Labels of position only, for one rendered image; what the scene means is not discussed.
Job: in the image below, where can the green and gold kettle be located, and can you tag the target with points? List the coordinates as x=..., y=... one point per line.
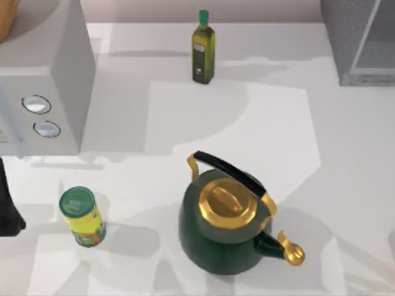
x=222, y=228

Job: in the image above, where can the yellow and green can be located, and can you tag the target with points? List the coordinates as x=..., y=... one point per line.
x=83, y=216

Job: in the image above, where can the green oil bottle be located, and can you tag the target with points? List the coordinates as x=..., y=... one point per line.
x=203, y=52

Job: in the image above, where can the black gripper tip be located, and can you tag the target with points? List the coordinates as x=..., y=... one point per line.
x=7, y=212

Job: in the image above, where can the small microwave knob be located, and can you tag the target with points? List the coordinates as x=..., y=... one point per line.
x=47, y=129

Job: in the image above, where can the large microwave knob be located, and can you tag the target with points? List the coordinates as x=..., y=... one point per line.
x=36, y=104

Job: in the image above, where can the wooden object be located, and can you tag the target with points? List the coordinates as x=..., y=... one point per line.
x=5, y=18

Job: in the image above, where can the pale microwave oven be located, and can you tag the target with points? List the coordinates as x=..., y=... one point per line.
x=46, y=77

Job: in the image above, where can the grey cabinet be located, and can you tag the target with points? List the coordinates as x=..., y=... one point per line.
x=361, y=40

